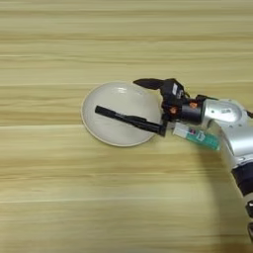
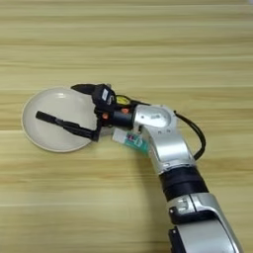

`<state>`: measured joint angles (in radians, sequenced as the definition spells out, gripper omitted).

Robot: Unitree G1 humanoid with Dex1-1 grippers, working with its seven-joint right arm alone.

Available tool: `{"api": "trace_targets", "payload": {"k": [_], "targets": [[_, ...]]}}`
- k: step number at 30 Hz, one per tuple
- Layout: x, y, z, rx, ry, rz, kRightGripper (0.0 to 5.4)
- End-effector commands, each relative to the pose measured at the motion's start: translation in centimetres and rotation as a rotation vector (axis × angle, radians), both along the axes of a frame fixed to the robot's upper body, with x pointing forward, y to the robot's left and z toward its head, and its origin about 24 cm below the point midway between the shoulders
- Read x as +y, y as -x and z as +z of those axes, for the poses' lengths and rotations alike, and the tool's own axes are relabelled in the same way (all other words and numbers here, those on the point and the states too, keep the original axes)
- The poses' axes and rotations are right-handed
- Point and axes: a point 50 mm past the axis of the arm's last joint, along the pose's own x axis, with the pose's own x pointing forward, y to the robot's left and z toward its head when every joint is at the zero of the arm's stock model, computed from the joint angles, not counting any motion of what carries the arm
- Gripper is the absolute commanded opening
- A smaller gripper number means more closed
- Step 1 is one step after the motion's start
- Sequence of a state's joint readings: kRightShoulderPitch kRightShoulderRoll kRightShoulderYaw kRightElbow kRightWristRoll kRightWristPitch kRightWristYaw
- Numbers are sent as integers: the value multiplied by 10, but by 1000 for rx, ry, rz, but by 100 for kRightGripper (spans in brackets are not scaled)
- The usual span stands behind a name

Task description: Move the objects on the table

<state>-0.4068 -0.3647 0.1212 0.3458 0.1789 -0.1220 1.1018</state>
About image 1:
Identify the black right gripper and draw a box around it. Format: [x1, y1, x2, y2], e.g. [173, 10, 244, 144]
[125, 77, 206, 137]

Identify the green and white glue stick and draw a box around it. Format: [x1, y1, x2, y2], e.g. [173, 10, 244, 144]
[172, 122, 221, 152]

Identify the black box with white label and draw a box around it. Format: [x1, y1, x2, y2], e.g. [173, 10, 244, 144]
[159, 77, 186, 107]

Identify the cream round plate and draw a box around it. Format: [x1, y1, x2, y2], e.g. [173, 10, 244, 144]
[80, 80, 163, 148]

